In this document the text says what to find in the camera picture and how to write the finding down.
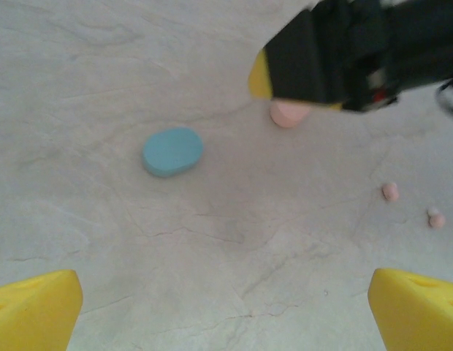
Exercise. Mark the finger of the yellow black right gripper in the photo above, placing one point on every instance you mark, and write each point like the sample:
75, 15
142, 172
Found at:
303, 58

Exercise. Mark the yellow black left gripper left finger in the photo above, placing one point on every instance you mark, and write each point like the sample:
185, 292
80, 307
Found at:
33, 311

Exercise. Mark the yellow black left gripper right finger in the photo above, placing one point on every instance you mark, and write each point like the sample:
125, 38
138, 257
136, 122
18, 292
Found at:
416, 314

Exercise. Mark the pink earbud charging case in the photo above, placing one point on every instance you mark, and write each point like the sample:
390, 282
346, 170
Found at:
286, 117

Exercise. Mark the blue earbud charging case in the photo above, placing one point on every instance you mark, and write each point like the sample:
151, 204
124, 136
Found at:
173, 151

